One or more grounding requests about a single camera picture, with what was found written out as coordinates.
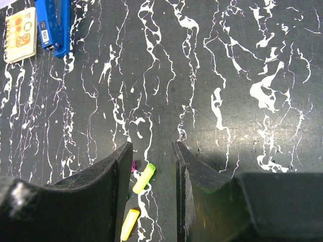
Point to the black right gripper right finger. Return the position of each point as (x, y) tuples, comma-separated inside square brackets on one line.
[(249, 206)]

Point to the blue stapler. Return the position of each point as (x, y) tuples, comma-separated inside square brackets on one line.
[(54, 23)]

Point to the magenta pen cap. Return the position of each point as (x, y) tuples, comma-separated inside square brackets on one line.
[(135, 165)]

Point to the orange spiral notepad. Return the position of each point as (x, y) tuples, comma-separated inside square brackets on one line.
[(21, 35)]

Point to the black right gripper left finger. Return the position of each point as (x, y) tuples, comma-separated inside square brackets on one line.
[(87, 206)]

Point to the lime green pen cap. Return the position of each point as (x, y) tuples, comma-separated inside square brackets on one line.
[(144, 179)]

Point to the yellow pen cap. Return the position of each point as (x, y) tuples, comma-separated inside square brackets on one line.
[(129, 223)]

